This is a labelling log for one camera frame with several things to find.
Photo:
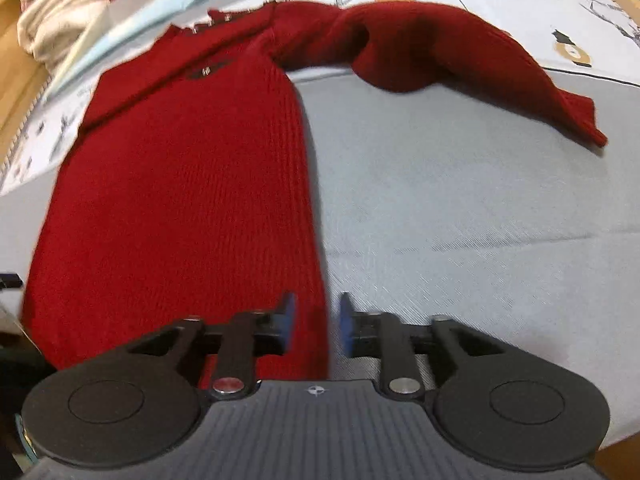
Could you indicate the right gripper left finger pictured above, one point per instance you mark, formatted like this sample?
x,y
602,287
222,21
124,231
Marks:
x,y
144,398

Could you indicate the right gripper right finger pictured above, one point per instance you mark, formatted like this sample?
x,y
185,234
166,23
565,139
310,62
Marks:
x,y
492,401

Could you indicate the grey printed bed cover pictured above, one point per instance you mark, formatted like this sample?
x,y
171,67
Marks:
x,y
438,202

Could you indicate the light blue folded sheet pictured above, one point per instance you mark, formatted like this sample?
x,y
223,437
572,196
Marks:
x,y
120,21

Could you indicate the cream folded quilt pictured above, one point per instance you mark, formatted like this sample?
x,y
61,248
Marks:
x,y
48,29

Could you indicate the dark red knit sweater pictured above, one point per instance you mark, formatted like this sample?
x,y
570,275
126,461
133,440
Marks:
x,y
187,189

